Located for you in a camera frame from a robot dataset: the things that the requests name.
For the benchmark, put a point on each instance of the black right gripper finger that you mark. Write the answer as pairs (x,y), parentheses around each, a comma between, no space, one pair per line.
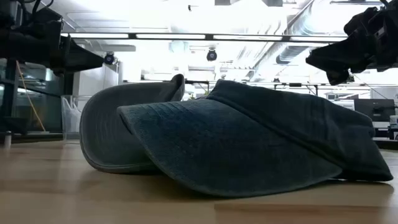
(337,77)
(339,57)

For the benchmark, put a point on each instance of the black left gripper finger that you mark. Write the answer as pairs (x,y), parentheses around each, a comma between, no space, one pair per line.
(77,57)

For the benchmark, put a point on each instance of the gray cap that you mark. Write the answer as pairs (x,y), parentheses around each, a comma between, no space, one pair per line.
(102,130)

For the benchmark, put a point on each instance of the dark blue cap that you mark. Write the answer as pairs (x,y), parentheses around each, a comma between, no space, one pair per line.
(233,143)

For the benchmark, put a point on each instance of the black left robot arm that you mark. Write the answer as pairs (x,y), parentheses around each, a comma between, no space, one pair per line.
(12,12)

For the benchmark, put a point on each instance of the black computer monitor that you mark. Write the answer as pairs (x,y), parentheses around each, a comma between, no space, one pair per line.
(373,109)

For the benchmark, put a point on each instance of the clear plastic bin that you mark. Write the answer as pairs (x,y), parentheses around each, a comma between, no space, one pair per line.
(70,118)

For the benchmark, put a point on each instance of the white tub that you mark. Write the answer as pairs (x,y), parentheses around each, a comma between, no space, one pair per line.
(394,121)

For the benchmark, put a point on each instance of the black round hanging camera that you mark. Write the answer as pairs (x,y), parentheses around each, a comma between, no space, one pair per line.
(211,55)
(109,58)

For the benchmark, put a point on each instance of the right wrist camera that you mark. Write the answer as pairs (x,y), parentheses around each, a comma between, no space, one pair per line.
(360,21)

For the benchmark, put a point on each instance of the silver ventilation duct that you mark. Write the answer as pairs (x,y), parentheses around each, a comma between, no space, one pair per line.
(292,53)

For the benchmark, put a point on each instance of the overhead frame light bar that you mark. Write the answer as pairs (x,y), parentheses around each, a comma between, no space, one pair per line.
(171,36)

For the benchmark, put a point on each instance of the small white post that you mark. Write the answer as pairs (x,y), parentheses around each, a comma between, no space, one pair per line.
(7,140)

